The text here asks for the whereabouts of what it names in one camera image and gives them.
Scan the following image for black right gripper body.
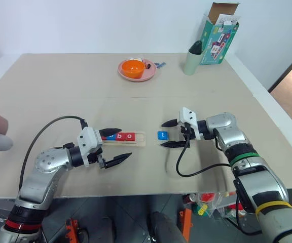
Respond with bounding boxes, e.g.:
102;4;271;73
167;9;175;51
178;121;195;143

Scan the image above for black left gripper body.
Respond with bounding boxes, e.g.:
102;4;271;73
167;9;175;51
86;147;108;170

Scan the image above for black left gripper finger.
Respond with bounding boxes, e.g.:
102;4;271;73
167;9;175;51
104;152;133;170
98;128;121;137

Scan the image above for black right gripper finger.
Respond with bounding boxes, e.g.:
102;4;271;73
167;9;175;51
161;119;180;128
160;141;189;149

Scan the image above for blue letter tile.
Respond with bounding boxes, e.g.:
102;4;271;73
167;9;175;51
157;130;170;141

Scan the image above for wooden letter tray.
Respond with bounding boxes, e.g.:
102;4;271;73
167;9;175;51
100;131;147;148

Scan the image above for pink plate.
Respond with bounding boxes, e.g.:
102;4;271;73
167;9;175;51
117;58;159;83

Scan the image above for pale green cup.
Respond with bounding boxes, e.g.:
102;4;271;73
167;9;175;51
184;49;203;76

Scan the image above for orange bowl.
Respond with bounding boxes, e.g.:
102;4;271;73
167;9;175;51
121;59;145;79

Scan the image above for clear plastic bag of toys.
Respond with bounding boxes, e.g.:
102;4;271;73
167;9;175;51
182;191;247;219

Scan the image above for orange black clamp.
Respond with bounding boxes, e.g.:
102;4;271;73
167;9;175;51
178;208;193;242
64;218;80;243

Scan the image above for dark green object in cup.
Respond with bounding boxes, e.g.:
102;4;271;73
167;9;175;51
189;40;204;55

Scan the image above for dark rounded shape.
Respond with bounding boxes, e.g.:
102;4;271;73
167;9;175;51
147;211;189;243

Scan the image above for green cardboard toy box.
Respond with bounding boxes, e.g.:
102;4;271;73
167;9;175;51
198;2;241;66

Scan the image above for brown wooden door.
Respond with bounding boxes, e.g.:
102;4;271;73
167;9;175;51
268;43;292;119

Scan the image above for white paper sheets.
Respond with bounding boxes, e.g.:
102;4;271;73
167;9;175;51
216;13;241;27

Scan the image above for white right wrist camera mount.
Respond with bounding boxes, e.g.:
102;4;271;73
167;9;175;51
178;106;203;141

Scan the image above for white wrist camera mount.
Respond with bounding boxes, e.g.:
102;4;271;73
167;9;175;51
178;106;203;141
76;126;104;168

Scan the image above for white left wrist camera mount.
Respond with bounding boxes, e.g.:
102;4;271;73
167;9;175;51
76;126;104;168

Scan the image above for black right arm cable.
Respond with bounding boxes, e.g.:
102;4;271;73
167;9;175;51
175;126;233;178

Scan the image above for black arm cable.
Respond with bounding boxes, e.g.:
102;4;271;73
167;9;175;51
175;126;233;178
19;115;89;193

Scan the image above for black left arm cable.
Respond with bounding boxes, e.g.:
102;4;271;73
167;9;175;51
19;115;89;193

